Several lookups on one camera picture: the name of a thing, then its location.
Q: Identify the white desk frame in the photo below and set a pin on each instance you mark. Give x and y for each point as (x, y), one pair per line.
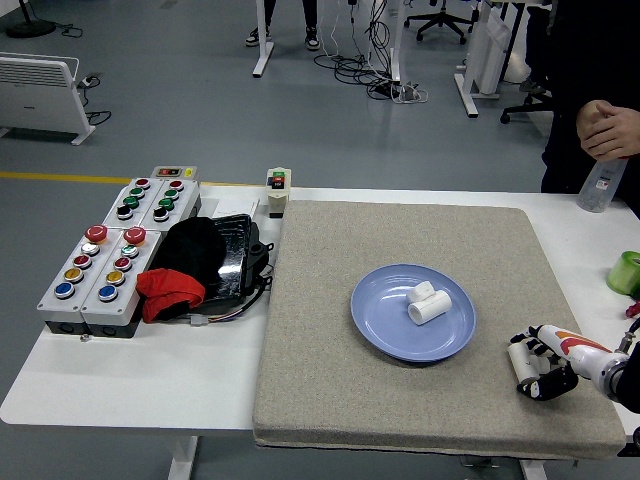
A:
(262, 55)

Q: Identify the black cloth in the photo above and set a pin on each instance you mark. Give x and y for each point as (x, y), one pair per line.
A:
(192, 247)

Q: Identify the small red object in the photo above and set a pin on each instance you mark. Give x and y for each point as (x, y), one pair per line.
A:
(633, 310)

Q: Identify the black office chair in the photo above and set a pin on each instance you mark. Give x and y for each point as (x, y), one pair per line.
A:
(442, 20)

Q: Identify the white table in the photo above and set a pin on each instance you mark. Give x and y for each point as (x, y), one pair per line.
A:
(150, 380)

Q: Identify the black chair base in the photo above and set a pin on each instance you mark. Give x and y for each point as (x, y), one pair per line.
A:
(527, 107)

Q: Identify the white panel heater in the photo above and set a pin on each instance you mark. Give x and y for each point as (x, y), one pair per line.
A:
(35, 100)

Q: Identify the clear plastic bottle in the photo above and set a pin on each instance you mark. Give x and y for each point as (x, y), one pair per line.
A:
(597, 192)

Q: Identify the person's left hand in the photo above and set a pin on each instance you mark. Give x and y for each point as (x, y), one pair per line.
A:
(592, 111)

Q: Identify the white pipe tee metal insert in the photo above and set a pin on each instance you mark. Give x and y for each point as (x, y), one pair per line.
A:
(522, 362)

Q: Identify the red cloth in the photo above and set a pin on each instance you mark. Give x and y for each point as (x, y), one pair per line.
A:
(167, 290)

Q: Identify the flat grey switch box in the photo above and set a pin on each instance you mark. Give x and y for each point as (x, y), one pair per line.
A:
(172, 172)

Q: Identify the black round stand base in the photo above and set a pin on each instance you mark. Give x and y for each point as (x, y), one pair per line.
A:
(27, 27)

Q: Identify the beige start-stop switch box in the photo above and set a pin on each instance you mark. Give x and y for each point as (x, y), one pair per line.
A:
(277, 200)

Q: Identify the plain white pipe tee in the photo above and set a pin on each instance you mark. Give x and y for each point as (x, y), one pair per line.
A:
(430, 306)

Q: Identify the grey-brown mat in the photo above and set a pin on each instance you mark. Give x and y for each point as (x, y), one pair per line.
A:
(325, 300)

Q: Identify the person's right hand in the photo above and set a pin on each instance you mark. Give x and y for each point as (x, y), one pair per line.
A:
(617, 135)

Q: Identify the white paper card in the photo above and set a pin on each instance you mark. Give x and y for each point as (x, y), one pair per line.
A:
(232, 206)

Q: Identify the background person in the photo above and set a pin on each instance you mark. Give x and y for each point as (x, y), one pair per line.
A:
(311, 20)

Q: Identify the green tape roll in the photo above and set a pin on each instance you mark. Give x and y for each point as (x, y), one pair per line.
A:
(622, 272)

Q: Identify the small four-button control box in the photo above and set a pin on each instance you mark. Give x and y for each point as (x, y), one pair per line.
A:
(182, 205)
(116, 202)

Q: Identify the blue plate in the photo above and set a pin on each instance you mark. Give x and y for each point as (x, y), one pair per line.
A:
(385, 320)

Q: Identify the white desk with side panel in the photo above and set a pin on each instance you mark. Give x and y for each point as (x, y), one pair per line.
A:
(467, 97)

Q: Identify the large five-button control box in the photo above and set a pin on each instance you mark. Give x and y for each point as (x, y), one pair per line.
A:
(60, 302)
(120, 307)

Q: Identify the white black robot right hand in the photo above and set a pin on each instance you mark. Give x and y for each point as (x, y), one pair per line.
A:
(575, 350)

